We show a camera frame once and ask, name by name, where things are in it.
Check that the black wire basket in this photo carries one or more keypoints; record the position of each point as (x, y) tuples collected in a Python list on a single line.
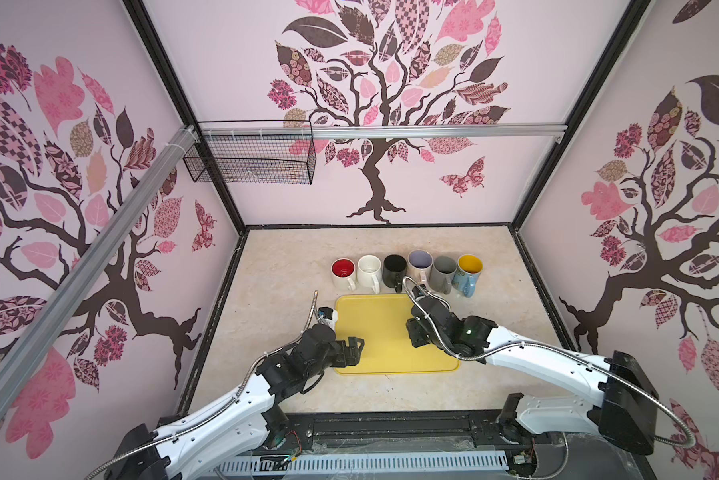
[(249, 151)]

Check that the aluminium rail wall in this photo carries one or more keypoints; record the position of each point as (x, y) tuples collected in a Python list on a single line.
[(384, 132), (21, 362)]

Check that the aluminium rail back wall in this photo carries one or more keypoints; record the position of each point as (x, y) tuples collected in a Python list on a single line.
[(384, 132)]

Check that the white slotted cable duct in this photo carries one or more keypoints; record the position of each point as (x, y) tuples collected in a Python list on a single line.
[(355, 464)]

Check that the black ceramic mug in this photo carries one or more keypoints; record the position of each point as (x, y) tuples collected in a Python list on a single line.
[(394, 270)]

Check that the blue butterfly mug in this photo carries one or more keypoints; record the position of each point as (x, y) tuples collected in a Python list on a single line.
[(469, 268)]

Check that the yellow plastic tray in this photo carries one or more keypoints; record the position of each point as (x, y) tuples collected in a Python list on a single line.
[(381, 321)]

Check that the pink iridescent mug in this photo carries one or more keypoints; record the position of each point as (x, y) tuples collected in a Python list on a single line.
[(420, 264)]

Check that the aluminium rail left wall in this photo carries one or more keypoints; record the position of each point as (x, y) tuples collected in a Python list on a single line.
[(21, 362)]

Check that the small white ceramic mug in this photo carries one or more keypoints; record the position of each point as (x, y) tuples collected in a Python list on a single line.
[(344, 274)]

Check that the grey ceramic mug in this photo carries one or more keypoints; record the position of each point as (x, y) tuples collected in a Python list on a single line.
[(442, 272)]

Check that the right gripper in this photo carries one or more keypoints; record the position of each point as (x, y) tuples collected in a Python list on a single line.
[(411, 327)]

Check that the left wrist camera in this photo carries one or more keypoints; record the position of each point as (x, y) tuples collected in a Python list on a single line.
[(328, 317)]

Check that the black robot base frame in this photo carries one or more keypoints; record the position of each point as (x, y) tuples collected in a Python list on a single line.
[(532, 456)]

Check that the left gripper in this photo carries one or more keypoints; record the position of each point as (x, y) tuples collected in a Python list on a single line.
[(354, 354)]

